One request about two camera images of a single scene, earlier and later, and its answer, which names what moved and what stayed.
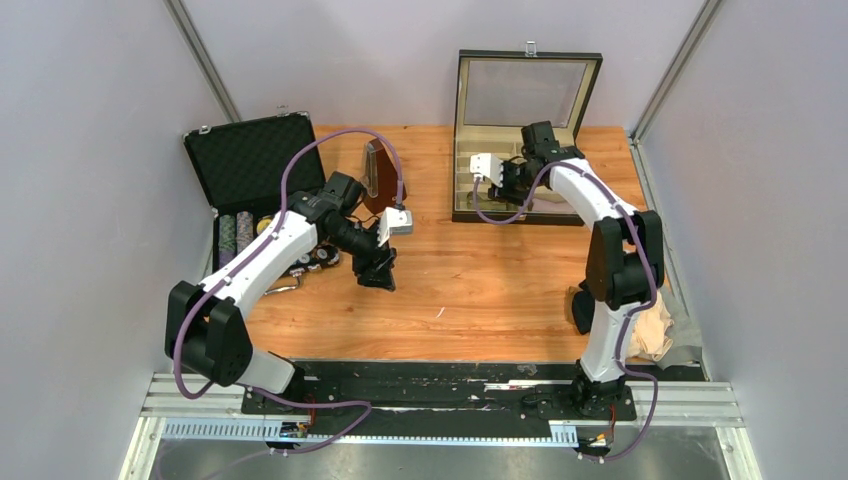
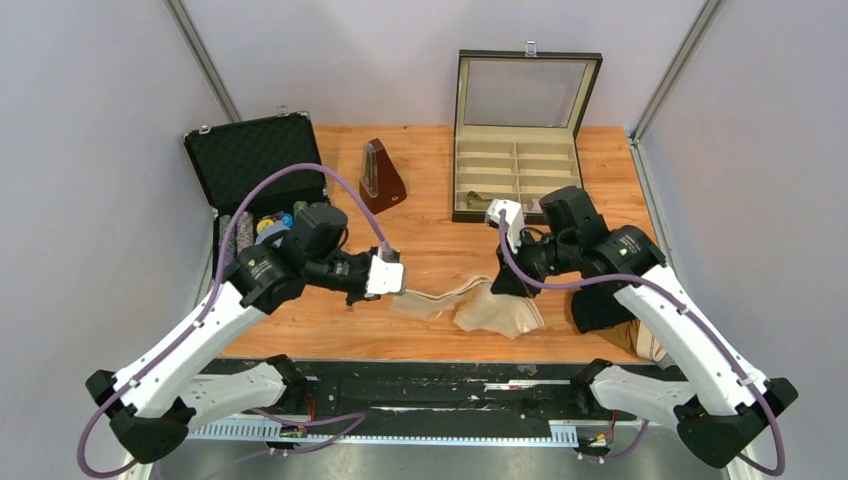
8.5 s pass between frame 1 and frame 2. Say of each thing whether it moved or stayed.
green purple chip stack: stayed
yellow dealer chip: stayed
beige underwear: moved
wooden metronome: stayed
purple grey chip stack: stayed
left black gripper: moved
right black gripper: moved
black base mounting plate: stayed
